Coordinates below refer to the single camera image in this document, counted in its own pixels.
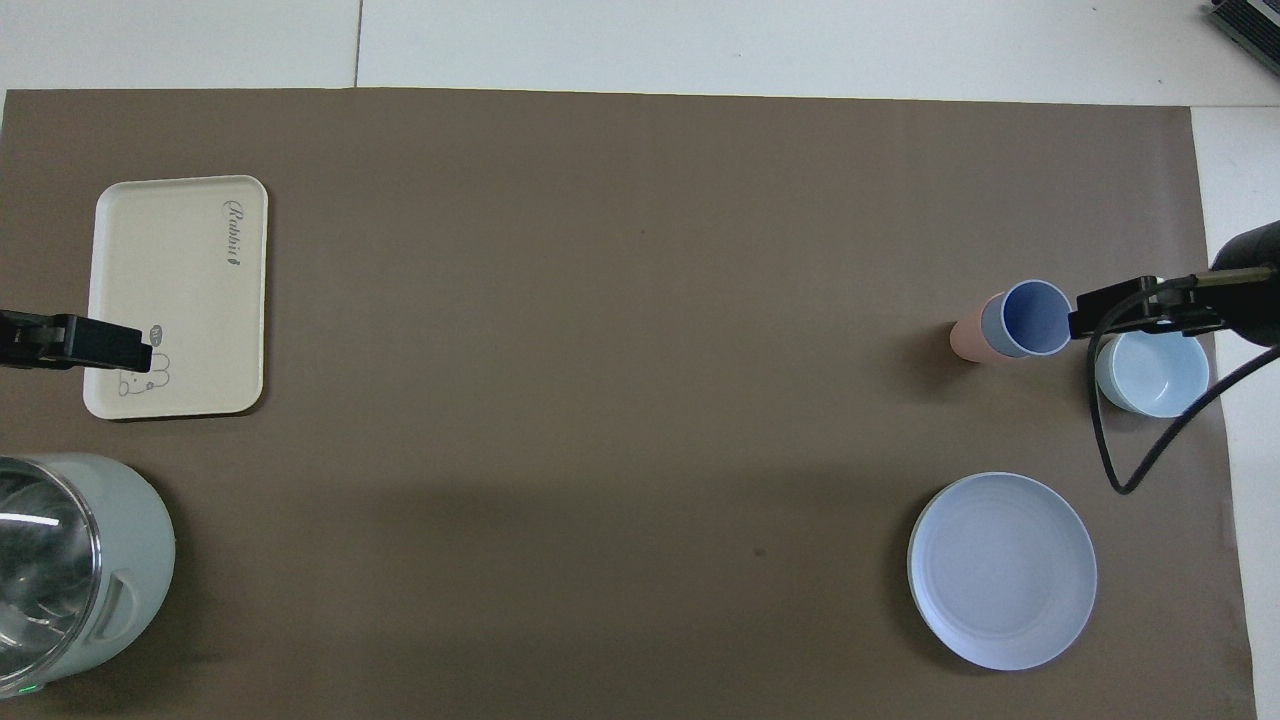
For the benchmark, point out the light blue bowl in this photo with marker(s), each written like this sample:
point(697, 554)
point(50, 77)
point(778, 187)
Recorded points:
point(1150, 385)

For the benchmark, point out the grey ribbed device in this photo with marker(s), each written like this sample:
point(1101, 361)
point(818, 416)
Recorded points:
point(1250, 25)

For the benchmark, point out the glass pot lid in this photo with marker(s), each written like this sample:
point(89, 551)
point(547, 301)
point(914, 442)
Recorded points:
point(40, 570)

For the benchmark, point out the blue plastic cup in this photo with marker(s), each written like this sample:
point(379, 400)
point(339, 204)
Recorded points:
point(1035, 318)

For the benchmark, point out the cream rabbit print tray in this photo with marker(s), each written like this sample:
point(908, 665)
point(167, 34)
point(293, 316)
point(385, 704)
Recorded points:
point(180, 280)

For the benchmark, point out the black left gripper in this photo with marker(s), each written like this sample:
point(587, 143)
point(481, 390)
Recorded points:
point(25, 338)

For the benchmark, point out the pink plastic cup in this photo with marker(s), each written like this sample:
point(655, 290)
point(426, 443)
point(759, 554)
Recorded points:
point(966, 338)

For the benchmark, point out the brown table mat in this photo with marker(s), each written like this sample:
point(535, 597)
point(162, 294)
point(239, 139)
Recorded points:
point(600, 400)

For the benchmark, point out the pale blue plate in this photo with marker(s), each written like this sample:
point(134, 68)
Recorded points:
point(1000, 570)

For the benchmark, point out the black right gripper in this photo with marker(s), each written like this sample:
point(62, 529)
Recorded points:
point(1250, 285)

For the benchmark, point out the pale green electric pot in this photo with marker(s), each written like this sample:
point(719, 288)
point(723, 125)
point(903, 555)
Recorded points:
point(140, 540)

